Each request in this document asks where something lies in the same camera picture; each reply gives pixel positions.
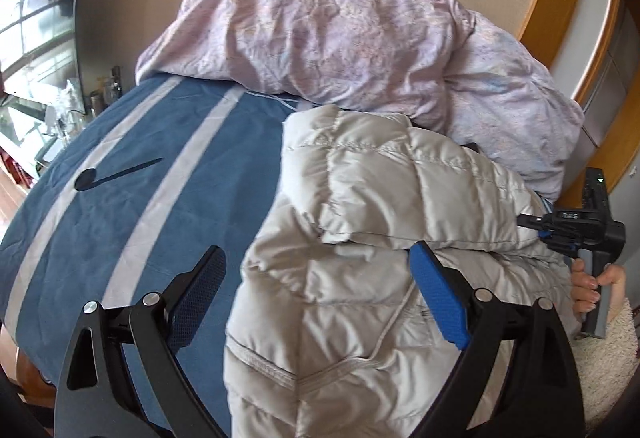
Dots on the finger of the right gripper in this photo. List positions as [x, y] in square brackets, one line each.
[545, 221]
[552, 239]

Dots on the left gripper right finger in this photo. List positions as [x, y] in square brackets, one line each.
[515, 375]

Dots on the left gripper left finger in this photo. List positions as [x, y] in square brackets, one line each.
[96, 396]

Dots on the beige puffer down jacket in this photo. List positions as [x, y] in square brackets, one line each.
[328, 335]

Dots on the person's right hand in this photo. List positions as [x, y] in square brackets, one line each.
[586, 290]

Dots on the wooden door with glass panes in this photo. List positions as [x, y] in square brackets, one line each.
[578, 101]

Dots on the blue white striped bedsheet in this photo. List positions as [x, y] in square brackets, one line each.
[174, 167]

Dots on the pink floral duvet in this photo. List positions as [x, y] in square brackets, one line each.
[445, 67]

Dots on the window with frame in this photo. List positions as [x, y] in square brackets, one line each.
[42, 108]

